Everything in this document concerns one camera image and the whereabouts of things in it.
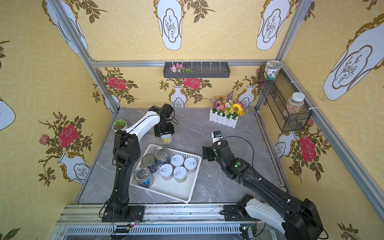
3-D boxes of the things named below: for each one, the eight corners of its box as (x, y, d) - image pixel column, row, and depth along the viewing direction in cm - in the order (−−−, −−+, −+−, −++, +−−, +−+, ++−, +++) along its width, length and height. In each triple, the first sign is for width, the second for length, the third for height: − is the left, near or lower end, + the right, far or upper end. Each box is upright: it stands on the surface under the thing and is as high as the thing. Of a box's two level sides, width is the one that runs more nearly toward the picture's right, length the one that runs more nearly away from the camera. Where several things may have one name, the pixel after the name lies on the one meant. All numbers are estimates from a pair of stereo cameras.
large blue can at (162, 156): (156, 168, 91) (153, 160, 82) (159, 154, 96) (155, 146, 88) (168, 168, 90) (166, 160, 82) (170, 154, 96) (168, 146, 88)
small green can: (173, 183, 85) (172, 179, 81) (174, 170, 90) (173, 166, 86) (187, 183, 85) (186, 179, 81) (187, 170, 90) (187, 166, 86)
